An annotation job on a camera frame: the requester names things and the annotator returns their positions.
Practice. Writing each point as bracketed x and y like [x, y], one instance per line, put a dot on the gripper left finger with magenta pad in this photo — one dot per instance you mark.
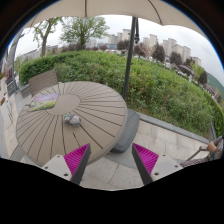
[70, 167]

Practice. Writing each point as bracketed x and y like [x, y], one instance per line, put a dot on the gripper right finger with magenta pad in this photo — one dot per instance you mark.
[152, 166]

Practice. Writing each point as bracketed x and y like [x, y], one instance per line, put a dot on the grey computer mouse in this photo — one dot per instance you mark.
[72, 119]

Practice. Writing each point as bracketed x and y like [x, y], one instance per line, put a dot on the dark grey umbrella base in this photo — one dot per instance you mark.
[129, 133]

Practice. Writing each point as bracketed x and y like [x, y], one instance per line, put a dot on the round slatted patio table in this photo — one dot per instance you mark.
[43, 134]

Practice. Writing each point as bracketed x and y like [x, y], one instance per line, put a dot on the green hedge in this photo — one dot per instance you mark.
[152, 89]

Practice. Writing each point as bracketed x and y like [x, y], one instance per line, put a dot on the grey slatted patio chair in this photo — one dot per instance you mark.
[42, 81]

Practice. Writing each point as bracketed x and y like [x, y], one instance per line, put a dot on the black umbrella pole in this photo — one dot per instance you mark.
[129, 57]

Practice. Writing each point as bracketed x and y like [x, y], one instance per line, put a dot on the beige patio umbrella canopy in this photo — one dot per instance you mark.
[157, 11]

